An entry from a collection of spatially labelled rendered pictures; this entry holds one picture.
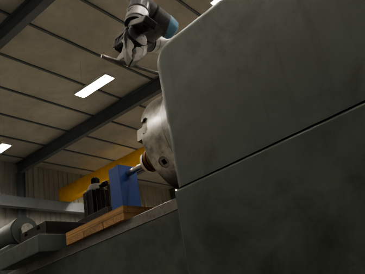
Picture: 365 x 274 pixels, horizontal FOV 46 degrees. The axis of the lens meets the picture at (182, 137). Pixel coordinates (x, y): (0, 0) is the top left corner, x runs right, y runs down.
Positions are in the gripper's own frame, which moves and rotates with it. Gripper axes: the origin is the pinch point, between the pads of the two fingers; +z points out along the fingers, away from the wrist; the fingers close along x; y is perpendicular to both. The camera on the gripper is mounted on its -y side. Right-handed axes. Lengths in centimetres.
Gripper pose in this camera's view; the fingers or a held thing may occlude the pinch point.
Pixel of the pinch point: (131, 62)
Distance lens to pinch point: 129.4
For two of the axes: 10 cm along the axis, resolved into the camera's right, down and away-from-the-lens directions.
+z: -0.7, 8.0, -6.0
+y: -6.9, 4.0, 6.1
